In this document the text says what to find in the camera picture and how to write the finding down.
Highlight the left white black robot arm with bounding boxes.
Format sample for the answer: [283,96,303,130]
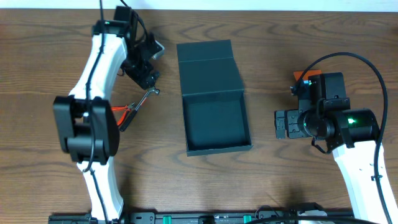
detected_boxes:
[49,4,165,223]

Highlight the black open gift box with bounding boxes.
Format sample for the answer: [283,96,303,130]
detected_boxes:
[177,40,252,156]

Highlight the orange scraper wooden handle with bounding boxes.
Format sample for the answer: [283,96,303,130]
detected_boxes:
[293,69,322,85]

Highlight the small steel claw hammer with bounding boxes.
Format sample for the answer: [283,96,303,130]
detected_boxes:
[119,86,160,132]

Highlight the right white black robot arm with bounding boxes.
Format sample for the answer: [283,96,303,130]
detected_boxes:
[275,73,397,223]

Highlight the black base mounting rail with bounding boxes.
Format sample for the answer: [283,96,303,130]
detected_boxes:
[48,202,355,224]

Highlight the red handled pliers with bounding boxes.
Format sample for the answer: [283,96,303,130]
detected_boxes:
[111,102,136,127]

